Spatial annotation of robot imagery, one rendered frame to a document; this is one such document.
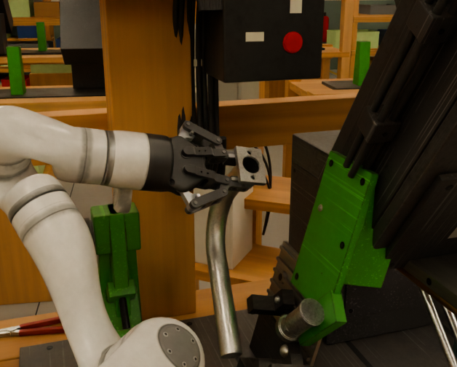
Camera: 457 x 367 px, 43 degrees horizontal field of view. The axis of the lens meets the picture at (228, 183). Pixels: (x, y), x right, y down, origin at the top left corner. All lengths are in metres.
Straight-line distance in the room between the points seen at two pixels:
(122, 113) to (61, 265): 0.42
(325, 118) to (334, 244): 0.48
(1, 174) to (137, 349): 0.28
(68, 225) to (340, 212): 0.36
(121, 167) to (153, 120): 0.31
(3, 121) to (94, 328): 0.25
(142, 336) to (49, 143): 0.25
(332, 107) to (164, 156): 0.57
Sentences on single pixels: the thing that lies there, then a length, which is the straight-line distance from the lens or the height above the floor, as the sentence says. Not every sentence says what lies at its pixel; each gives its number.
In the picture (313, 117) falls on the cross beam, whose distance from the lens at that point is 1.22.
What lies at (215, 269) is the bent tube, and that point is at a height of 1.10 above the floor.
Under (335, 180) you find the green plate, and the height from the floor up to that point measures 1.24.
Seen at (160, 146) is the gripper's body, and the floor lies 1.30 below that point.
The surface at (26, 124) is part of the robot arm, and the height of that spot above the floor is 1.35.
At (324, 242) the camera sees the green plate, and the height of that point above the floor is 1.16.
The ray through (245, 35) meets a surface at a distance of 0.93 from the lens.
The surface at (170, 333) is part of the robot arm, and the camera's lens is 0.61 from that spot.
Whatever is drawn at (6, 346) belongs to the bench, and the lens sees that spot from 1.16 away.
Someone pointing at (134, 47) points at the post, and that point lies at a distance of 1.00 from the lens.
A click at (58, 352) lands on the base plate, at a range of 1.08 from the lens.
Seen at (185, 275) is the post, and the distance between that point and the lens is 1.14.
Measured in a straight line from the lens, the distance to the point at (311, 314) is 0.79.
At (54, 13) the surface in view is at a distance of 7.74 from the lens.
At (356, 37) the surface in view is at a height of 0.85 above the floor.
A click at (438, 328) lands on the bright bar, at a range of 0.87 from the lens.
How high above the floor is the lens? 1.49
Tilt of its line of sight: 19 degrees down
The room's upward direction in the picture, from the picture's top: straight up
